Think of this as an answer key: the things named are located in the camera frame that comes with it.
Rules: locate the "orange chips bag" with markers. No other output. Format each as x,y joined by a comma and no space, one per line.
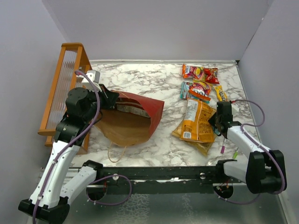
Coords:
196,126

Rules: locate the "wooden rack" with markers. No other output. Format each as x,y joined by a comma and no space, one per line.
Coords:
72,57

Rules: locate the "red snack packet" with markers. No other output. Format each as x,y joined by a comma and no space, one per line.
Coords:
211,75

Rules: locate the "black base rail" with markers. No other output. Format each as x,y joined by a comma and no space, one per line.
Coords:
155,180

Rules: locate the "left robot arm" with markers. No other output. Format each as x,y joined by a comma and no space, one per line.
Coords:
51,200

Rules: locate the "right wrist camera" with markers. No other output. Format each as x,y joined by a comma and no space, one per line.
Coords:
235,107

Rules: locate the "red brown paper bag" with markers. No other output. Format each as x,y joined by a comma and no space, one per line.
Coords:
126,129

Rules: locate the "colourful Fox's fruits bag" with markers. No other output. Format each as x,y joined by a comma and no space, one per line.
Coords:
193,72

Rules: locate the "red white chips bag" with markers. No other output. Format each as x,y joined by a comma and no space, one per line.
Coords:
131,106

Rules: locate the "green marker pen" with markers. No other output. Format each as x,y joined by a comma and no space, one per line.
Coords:
235,154

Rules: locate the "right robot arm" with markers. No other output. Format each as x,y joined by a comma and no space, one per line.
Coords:
264,172

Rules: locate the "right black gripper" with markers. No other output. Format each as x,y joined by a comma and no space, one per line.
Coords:
211,121

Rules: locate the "green Fox's candy bag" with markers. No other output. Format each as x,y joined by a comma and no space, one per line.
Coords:
184,91

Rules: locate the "pink marker pen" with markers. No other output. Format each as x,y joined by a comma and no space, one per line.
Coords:
223,146

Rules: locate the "gold crispy snack bag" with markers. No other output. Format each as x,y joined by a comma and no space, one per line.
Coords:
203,148

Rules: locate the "yellow M&M's bag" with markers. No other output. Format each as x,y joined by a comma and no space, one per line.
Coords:
221,95

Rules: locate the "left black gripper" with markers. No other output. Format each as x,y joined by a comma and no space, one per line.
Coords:
110,97

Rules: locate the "orange white snack packet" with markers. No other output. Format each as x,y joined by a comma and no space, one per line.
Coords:
200,90

